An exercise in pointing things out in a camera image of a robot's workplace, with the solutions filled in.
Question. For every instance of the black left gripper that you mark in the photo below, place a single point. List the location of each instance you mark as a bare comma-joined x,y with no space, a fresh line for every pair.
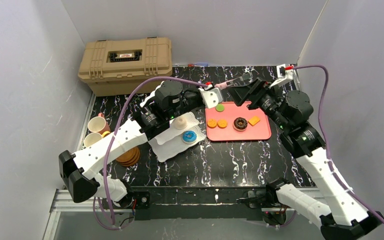
194,98

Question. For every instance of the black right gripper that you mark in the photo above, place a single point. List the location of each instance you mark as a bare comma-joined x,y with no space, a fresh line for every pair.
256,96

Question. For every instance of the white round cake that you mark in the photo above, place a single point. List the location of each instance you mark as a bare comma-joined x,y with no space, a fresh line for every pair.
180,123

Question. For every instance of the white three-tier cake stand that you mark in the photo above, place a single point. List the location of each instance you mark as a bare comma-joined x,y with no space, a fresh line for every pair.
169,143

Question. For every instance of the blue donut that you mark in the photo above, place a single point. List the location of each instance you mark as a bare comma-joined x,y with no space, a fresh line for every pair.
189,137

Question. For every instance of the tan plastic tool case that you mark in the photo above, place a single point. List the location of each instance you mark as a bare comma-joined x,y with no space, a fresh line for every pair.
117,67

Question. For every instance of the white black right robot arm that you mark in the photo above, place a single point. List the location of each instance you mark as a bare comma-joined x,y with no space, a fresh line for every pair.
340,216

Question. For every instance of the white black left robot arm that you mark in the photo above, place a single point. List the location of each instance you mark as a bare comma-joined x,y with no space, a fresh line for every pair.
84,171

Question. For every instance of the orange biscuit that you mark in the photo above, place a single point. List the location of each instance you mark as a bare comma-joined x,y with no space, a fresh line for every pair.
254,120

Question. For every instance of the green round macaron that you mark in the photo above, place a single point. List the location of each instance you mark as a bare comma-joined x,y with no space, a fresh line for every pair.
220,108

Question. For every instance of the chocolate donut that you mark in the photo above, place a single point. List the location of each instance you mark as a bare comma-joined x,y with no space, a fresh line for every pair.
240,124

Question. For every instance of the round orange waffle cookie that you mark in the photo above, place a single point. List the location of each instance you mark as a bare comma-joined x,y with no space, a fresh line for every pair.
212,123

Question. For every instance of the stack of brown wooden coasters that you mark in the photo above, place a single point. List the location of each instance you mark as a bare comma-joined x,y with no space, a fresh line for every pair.
129,158

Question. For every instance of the pink mug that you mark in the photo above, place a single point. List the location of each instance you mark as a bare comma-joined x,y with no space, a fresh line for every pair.
98,124

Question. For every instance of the yellow mug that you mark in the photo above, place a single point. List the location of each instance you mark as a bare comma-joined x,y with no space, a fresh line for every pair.
93,138

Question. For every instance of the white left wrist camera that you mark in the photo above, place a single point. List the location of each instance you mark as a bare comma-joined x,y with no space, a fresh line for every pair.
212,97

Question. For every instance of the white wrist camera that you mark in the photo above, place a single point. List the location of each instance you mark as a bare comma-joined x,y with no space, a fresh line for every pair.
284,75
212,97

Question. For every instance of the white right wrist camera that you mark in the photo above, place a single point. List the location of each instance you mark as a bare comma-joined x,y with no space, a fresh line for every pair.
284,75

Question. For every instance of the aluminium frame rail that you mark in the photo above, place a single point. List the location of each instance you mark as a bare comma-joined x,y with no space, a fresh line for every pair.
182,196

